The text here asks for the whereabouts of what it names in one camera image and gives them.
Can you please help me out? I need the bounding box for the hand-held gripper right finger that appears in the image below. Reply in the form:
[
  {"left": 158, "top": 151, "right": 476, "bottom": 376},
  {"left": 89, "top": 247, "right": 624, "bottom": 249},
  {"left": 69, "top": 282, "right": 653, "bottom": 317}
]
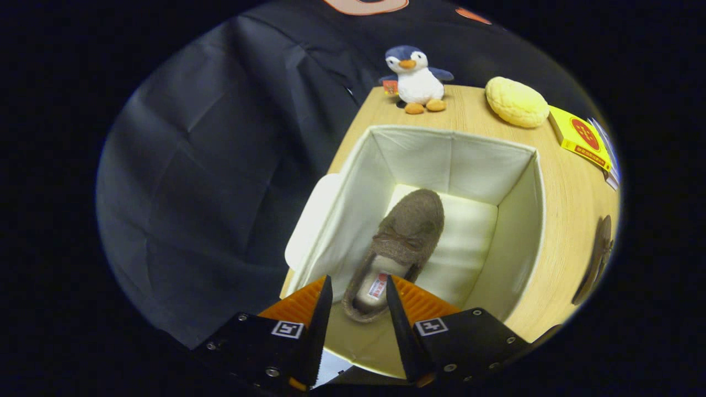
[{"left": 386, "top": 275, "right": 533, "bottom": 387}]

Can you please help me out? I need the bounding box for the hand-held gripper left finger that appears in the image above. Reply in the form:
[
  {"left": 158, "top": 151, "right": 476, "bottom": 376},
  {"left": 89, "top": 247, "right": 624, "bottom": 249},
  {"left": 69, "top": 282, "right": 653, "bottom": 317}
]
[{"left": 193, "top": 276, "right": 334, "bottom": 391}]

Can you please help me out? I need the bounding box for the brown fuzzy shoe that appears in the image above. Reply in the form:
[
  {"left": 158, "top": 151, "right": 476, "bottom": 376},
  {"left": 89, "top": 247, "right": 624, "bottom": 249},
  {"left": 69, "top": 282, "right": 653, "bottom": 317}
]
[
  {"left": 342, "top": 189, "right": 445, "bottom": 323},
  {"left": 571, "top": 215, "right": 614, "bottom": 305}
]

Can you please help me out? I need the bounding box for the cream fabric storage box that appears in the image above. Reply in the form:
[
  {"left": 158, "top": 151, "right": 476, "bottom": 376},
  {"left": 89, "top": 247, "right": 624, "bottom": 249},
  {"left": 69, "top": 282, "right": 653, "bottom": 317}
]
[{"left": 284, "top": 125, "right": 547, "bottom": 380}]

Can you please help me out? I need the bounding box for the blue white penguin plush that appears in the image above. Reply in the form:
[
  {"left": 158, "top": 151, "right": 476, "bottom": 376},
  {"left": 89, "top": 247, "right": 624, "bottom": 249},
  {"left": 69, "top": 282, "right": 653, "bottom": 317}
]
[{"left": 379, "top": 45, "right": 454, "bottom": 115}]

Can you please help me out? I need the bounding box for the yellow plush bun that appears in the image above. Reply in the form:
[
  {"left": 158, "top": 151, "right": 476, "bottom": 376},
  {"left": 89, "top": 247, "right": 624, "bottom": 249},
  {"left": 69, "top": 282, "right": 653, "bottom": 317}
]
[{"left": 485, "top": 76, "right": 550, "bottom": 129}]

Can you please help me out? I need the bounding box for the yellow book red circle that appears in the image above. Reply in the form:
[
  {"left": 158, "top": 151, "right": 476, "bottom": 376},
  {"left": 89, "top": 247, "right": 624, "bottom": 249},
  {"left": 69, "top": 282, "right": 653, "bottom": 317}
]
[{"left": 548, "top": 105, "right": 613, "bottom": 173}]

